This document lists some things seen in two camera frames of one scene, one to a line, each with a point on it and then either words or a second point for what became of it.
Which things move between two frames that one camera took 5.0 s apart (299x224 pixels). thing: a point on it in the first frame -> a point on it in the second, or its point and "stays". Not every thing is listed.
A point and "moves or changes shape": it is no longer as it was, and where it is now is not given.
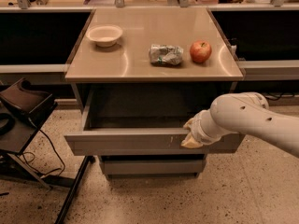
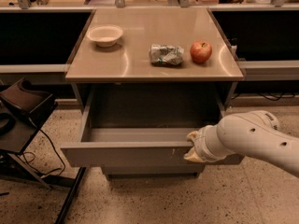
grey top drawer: (140, 122) moves or changes shape
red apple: (200, 51) stays
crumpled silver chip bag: (165, 55) stays
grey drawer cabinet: (139, 75) stays
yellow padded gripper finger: (188, 123) -> (194, 134)
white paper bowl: (104, 35) stays
